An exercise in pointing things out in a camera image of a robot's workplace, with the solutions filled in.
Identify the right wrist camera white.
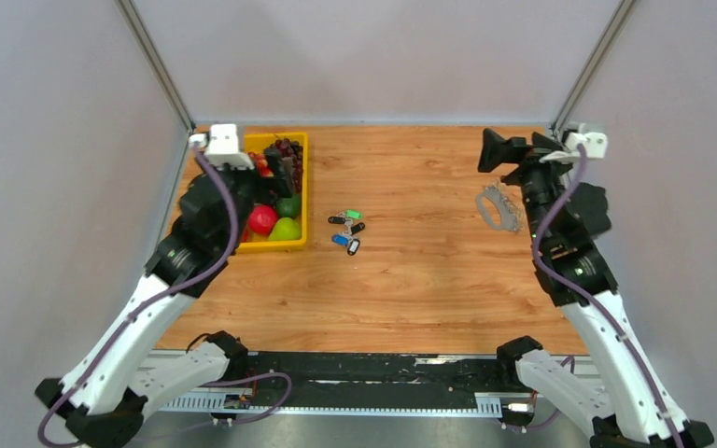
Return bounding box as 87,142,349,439
539,123,609,164

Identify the yellow green fruit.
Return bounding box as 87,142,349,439
267,217,302,241

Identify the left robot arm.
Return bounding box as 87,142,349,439
35,145,296,447

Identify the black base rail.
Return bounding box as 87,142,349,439
225,351,531,410

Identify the green lime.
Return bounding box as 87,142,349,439
275,194,302,219

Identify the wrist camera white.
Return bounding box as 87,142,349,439
539,123,609,164
189,123,255,170

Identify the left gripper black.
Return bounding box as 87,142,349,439
197,147,295,249

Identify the clear keyring holder with rings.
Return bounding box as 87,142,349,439
474,181,525,233

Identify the black tag white label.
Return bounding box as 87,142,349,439
346,239,361,256

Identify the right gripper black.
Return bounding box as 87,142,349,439
477,128,582,246

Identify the red apple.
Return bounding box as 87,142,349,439
247,204,279,236

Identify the red peaches cluster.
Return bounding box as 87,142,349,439
248,152,274,177

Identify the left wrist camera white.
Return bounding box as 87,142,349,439
189,123,255,170

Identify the purple grape bunch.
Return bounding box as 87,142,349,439
262,138,304,194

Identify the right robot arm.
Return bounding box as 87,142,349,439
475,126,715,447

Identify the green key tag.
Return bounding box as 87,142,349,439
344,209,363,219

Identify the yellow plastic bin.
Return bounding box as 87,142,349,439
236,131,309,254

